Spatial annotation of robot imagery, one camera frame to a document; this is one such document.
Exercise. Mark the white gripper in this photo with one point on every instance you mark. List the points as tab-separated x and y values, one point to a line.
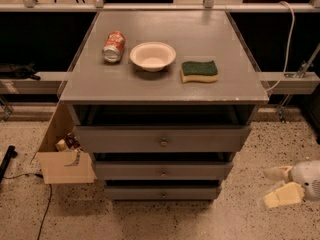
307	178

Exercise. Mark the grey bottom drawer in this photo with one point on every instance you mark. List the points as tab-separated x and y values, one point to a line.
166	193

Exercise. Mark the grey drawer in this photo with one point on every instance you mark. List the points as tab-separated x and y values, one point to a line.
161	170
166	193
108	139

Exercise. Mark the grey drawer cabinet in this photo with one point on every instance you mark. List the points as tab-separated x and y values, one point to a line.
124	95

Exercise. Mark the grey middle drawer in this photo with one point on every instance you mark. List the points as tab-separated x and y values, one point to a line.
161	170

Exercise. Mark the grey top drawer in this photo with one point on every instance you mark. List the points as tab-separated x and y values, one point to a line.
108	139

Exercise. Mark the green yellow sponge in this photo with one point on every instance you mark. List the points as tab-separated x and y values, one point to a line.
195	71

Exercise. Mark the white paper bowl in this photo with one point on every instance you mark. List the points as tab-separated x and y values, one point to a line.
152	56

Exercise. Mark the snack packets in box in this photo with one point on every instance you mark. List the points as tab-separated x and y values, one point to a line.
69	142

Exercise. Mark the orange soda can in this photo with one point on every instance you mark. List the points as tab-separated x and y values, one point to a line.
114	47

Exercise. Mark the cardboard box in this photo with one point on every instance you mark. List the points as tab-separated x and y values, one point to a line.
60	164

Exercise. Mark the black bar on floor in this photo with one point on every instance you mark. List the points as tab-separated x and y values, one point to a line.
9	155

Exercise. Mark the metal frame rail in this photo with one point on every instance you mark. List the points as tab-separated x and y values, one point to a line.
49	83

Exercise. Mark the black object on rail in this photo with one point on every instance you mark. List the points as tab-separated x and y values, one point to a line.
18	71

